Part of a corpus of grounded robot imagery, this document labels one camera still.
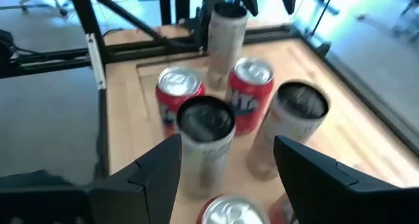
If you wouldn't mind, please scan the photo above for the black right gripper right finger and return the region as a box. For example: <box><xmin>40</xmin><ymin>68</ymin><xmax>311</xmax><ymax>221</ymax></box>
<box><xmin>273</xmin><ymin>134</ymin><xmax>419</xmax><ymax>224</ymax></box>

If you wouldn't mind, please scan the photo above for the wooden shelf with black legs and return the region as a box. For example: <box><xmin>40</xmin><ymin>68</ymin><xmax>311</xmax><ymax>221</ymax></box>
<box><xmin>136</xmin><ymin>52</ymin><xmax>361</xmax><ymax>224</ymax></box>

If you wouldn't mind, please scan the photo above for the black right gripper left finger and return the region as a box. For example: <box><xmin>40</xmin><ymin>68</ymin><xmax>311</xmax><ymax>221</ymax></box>
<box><xmin>88</xmin><ymin>134</ymin><xmax>183</xmax><ymax>224</ymax></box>

